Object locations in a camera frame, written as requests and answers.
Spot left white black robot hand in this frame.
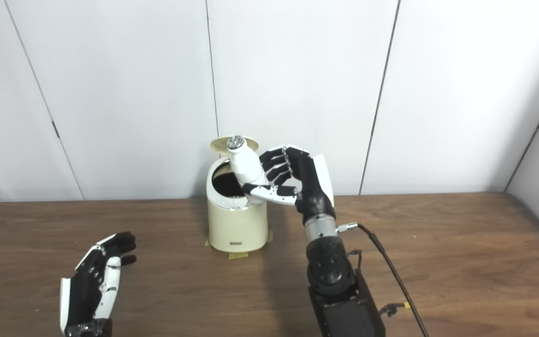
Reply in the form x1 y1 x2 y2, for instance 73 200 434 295
60 232 137 337

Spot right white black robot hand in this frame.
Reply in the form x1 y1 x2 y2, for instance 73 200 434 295
242 146 336 223

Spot small white plastic bottle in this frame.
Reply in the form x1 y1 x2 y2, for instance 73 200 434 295
227 135 269 205

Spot cream round bin lid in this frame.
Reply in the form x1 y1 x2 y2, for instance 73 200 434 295
210 136 261 155

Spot cream-colored bin body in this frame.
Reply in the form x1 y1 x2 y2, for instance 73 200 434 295
206 157 269 253

